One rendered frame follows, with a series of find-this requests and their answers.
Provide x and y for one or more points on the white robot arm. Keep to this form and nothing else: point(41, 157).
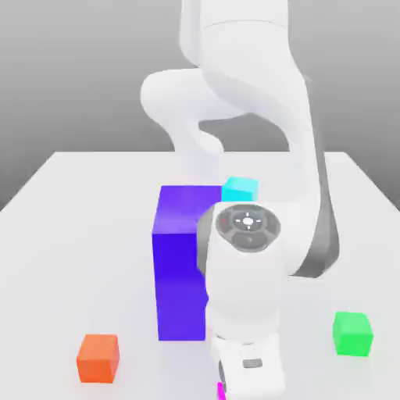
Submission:
point(250, 281)

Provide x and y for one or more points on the small cyan cube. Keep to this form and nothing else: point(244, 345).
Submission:
point(239, 191)

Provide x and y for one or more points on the small orange cube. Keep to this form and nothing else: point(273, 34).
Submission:
point(97, 359)

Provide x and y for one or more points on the small magenta cube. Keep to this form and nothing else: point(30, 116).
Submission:
point(220, 392)

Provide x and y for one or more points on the small green cube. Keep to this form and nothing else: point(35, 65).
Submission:
point(352, 334)

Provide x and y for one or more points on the large purple box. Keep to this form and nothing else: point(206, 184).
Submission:
point(175, 265)

